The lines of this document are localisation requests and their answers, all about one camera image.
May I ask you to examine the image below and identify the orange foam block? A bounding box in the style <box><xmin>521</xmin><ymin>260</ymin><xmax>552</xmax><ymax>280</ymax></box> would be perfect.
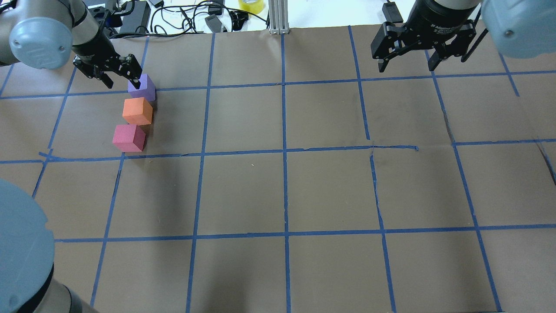
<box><xmin>122</xmin><ymin>97</ymin><xmax>153</xmax><ymax>126</ymax></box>

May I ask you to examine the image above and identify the pink foam block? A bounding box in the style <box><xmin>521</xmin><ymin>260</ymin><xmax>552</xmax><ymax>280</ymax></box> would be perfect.
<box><xmin>113</xmin><ymin>124</ymin><xmax>146</xmax><ymax>153</ymax></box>

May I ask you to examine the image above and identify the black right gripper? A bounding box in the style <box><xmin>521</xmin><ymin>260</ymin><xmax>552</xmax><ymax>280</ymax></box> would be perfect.
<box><xmin>370</xmin><ymin>0</ymin><xmax>480</xmax><ymax>73</ymax></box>

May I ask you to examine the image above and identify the purple foam block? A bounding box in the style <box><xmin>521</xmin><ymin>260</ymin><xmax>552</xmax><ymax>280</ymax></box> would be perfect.
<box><xmin>128</xmin><ymin>73</ymin><xmax>156</xmax><ymax>102</ymax></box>

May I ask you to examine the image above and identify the black power adapter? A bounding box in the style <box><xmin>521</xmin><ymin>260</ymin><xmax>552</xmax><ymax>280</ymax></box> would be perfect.
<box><xmin>119</xmin><ymin>0</ymin><xmax>151</xmax><ymax>34</ymax></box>

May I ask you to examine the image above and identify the small black adapter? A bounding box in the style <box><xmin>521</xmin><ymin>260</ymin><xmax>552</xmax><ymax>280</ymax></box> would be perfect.
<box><xmin>382</xmin><ymin>0</ymin><xmax>404</xmax><ymax>23</ymax></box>

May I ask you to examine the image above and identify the aluminium frame post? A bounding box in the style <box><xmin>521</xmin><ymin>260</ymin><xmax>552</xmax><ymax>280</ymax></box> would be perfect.
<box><xmin>268</xmin><ymin>0</ymin><xmax>290</xmax><ymax>34</ymax></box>

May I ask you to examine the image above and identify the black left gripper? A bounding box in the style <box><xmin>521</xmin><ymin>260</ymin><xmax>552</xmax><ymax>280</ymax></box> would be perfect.
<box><xmin>72</xmin><ymin>30</ymin><xmax>142</xmax><ymax>89</ymax></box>

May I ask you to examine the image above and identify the yellow tape roll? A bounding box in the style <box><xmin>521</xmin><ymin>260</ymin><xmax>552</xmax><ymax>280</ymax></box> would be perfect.
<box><xmin>238</xmin><ymin>0</ymin><xmax>265</xmax><ymax>15</ymax></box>

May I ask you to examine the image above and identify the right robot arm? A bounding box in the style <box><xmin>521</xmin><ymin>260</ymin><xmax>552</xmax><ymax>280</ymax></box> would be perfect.
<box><xmin>370</xmin><ymin>0</ymin><xmax>556</xmax><ymax>73</ymax></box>

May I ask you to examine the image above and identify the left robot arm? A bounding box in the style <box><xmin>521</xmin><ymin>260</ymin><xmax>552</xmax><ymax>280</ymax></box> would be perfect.
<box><xmin>0</xmin><ymin>0</ymin><xmax>142</xmax><ymax>313</ymax></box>

